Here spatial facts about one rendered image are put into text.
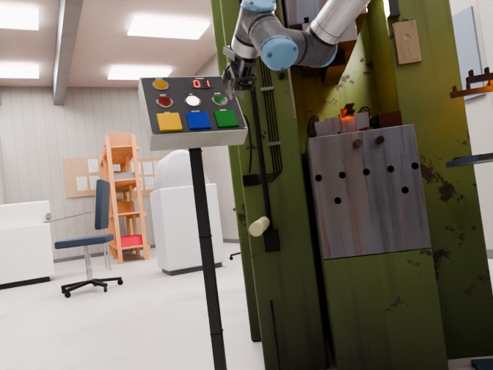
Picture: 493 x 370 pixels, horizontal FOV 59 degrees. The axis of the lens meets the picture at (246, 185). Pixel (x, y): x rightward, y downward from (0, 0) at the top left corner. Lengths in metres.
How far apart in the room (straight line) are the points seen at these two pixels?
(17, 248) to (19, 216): 0.44
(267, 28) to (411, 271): 0.99
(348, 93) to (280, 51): 1.12
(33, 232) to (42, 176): 3.65
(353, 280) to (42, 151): 9.02
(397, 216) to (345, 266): 0.26
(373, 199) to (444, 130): 0.47
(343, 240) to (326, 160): 0.30
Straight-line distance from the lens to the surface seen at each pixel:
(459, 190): 1.93
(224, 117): 1.55
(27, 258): 6.60
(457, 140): 1.94
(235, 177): 2.27
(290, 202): 1.81
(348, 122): 1.71
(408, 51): 1.94
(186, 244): 5.18
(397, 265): 1.67
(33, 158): 10.16
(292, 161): 1.82
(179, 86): 1.64
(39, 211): 6.70
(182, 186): 5.19
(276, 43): 1.14
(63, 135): 10.26
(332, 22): 1.20
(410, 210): 1.66
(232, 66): 1.37
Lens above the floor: 0.70
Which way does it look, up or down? 3 degrees up
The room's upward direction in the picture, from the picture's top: 7 degrees counter-clockwise
